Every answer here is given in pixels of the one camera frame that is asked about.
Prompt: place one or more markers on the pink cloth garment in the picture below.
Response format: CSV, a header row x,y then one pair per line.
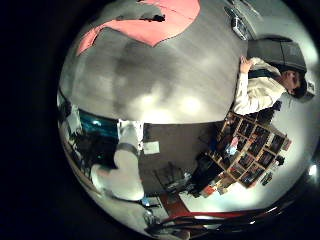
x,y
156,23

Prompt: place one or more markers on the red floor mat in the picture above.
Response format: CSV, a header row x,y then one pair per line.
x,y
181,208

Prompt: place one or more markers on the wooden cubby shelf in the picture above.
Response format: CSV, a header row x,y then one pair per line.
x,y
251,153

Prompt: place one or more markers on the white box device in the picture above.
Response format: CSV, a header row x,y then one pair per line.
x,y
239,26

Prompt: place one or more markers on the black cabinet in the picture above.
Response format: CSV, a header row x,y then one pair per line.
x,y
278,53

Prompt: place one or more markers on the black chair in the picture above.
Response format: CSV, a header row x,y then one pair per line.
x,y
171,178

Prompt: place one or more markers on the blue lit monitor screen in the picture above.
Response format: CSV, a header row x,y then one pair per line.
x,y
98,126

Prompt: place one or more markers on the person in white sweater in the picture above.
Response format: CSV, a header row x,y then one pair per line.
x,y
258,91

